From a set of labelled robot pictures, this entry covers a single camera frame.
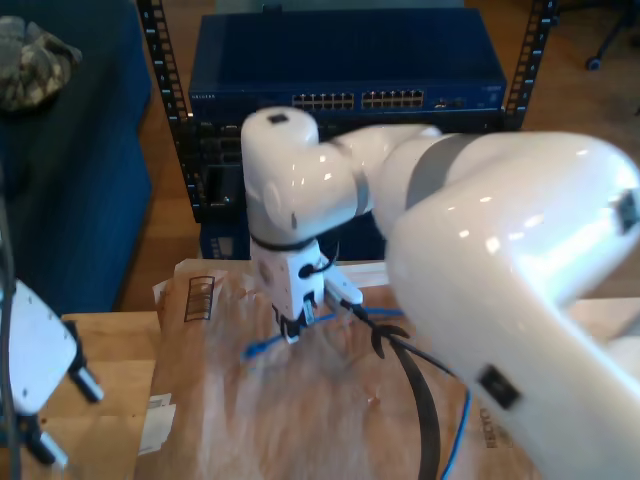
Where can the camouflage cloth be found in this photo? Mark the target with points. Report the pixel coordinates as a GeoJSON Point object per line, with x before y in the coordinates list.
{"type": "Point", "coordinates": [35, 65]}

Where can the blue network switch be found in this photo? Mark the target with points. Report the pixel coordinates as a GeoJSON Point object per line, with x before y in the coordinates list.
{"type": "Point", "coordinates": [345, 50]}

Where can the black rack frame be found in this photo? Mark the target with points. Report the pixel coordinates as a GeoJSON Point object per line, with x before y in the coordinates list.
{"type": "Point", "coordinates": [185, 165]}

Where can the brown paper mailer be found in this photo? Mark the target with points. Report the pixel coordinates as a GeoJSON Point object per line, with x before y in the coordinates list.
{"type": "Point", "coordinates": [300, 425]}

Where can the blue sofa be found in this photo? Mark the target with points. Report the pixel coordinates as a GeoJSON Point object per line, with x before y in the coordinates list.
{"type": "Point", "coordinates": [75, 200]}

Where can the black rack server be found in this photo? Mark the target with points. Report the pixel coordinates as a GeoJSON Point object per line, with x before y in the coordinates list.
{"type": "Point", "coordinates": [220, 145]}

